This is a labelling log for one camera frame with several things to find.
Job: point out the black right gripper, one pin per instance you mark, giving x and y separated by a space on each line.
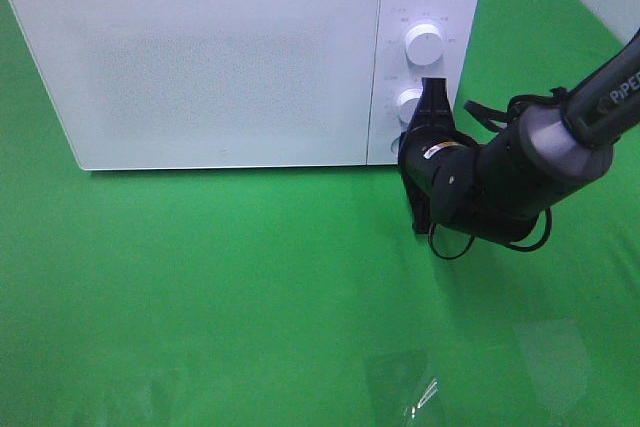
438 169

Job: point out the white microwave knob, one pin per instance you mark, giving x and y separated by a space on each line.
407 102
424 43

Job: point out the round door release button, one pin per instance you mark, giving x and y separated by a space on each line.
395 146

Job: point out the white microwave door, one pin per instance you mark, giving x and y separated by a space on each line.
169 84

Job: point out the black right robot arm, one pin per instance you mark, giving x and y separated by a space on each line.
545 148

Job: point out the white microwave oven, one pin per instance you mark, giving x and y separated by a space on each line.
393 73

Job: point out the green table cloth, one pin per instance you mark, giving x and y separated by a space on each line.
295 297

